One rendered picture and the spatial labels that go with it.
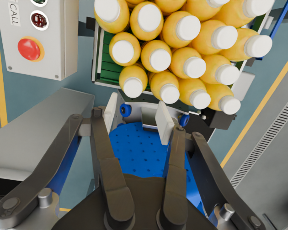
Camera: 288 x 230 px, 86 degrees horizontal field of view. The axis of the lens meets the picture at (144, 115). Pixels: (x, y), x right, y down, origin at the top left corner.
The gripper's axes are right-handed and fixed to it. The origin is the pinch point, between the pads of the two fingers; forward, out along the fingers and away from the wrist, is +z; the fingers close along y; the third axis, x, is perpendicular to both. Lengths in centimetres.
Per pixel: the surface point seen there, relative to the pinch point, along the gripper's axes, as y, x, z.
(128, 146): 0.9, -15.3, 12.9
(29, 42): -19.6, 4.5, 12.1
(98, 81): -10.1, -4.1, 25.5
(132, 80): -1.0, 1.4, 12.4
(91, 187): -24, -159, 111
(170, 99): 7.6, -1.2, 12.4
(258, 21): 28.9, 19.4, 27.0
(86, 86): -38, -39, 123
